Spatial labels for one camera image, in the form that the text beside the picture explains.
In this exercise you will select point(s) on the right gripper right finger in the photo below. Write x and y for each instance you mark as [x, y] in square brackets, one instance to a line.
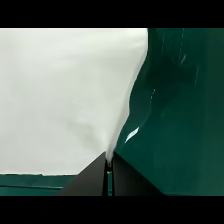
[130, 183]

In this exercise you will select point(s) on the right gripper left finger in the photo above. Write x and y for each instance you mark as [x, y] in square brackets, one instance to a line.
[90, 181]

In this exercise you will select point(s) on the white T-shirt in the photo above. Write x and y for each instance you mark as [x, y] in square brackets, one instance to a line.
[66, 100]

